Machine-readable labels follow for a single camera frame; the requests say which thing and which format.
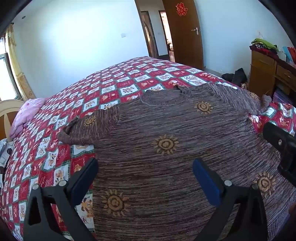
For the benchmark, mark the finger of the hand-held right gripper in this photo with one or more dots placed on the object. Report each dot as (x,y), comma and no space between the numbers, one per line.
(281,141)

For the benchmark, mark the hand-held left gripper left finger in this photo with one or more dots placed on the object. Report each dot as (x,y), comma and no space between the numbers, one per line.
(82,184)

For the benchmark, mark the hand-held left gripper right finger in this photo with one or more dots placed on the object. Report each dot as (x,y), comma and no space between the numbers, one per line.
(208,183)

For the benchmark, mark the brown knitted sweater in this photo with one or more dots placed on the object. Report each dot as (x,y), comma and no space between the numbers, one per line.
(161,115)

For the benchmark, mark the black clothes pile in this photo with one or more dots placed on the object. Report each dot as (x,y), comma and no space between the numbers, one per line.
(238,75)

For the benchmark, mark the purple box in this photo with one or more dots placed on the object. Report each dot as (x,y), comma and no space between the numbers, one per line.
(283,96)

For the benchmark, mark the brown patterned cloth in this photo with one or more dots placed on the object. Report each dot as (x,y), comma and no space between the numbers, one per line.
(244,86)

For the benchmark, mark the wooden desk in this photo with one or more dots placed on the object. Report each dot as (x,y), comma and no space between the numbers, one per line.
(261,69)

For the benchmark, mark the colourful bag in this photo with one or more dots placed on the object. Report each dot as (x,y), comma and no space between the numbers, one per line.
(290,54)

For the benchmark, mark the pink pillow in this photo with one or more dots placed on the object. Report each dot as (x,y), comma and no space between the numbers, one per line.
(25,113)

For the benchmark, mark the dark red cloth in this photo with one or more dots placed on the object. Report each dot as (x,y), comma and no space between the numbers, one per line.
(261,49)

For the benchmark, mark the green cloth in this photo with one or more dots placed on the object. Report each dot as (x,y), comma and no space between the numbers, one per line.
(266,43)

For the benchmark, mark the cream bed headboard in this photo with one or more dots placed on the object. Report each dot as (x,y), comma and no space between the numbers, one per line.
(9,109)

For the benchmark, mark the red printed bed blanket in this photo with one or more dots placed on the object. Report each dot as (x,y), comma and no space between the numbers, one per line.
(129,78)

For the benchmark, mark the yellow patterned curtain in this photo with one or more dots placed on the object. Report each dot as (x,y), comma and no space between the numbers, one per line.
(23,78)

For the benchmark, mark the brown wooden door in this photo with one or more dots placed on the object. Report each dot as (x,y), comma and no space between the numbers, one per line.
(185,51)

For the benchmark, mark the window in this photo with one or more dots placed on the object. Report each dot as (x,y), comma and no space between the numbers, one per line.
(7,74)

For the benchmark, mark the red paper door decoration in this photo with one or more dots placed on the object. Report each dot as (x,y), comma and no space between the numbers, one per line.
(181,9)

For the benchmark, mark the wooden door frame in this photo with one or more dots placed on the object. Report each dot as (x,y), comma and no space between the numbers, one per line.
(142,20)

